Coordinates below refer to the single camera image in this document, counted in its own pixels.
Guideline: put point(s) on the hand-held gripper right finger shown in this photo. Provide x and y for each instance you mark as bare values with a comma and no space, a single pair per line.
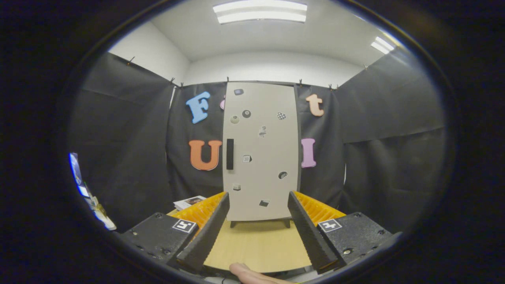
307,232

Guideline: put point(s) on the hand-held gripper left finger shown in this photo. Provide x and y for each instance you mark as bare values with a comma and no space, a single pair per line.
207,236

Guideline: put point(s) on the beige shoe cabinet door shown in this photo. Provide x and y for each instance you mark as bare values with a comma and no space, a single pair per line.
260,177

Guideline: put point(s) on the grey shoe cabinet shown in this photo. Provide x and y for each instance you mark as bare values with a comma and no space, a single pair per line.
299,126

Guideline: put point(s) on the white cluttered side table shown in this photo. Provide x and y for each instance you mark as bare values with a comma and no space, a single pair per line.
100,213

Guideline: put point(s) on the black backdrop cloth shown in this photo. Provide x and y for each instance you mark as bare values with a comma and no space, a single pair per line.
126,150

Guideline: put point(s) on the lit display screen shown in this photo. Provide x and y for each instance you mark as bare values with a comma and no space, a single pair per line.
75,169

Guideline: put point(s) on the small ceiling light panel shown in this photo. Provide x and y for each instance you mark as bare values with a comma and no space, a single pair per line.
382,45

